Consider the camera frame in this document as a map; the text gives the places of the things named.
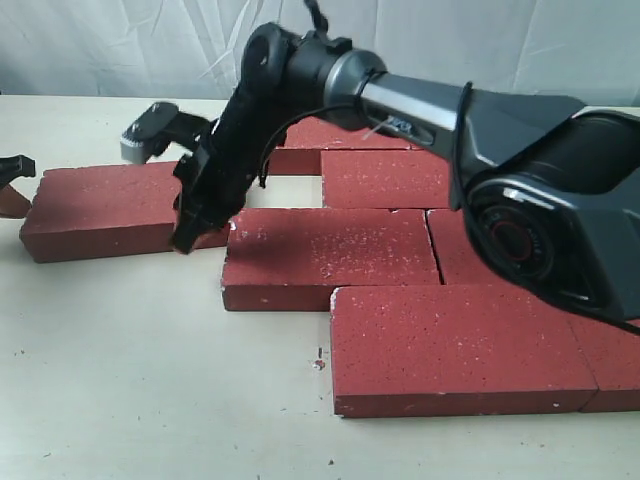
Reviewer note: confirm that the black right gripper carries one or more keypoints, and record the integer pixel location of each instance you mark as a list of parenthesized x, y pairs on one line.
[(215, 179)]

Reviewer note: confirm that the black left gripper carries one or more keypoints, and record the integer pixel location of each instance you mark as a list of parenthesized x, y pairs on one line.
[(12, 203)]

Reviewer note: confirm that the red brick with white scuffs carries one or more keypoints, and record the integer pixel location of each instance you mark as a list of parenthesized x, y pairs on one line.
[(281, 259)]

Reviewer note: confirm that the right robot arm black grey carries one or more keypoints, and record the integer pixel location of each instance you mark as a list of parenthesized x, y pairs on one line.
[(548, 189)]

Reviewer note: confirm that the red brick back row left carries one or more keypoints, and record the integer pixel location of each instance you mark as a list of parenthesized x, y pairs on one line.
[(306, 140)]

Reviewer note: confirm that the white wrinkled backdrop cloth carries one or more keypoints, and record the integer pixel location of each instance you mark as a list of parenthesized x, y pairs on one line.
[(192, 49)]

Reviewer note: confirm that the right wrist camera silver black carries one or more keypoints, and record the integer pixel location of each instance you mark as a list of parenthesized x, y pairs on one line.
[(156, 128)]

